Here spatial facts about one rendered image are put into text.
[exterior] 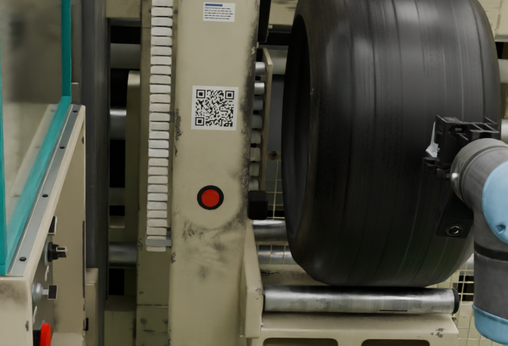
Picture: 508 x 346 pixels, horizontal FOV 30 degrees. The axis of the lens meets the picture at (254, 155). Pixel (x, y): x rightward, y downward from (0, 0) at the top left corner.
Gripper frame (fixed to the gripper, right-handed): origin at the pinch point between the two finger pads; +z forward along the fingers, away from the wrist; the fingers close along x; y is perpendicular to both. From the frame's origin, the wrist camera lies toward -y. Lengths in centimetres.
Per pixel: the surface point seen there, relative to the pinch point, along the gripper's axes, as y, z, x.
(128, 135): -20, 98, 50
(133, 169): -29, 100, 49
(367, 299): -29.6, 16.2, 5.3
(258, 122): -8, 61, 21
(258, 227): -26, 44, 22
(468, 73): 11.3, 4.5, -4.6
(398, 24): 17.8, 9.4, 5.4
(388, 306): -30.7, 16.1, 1.6
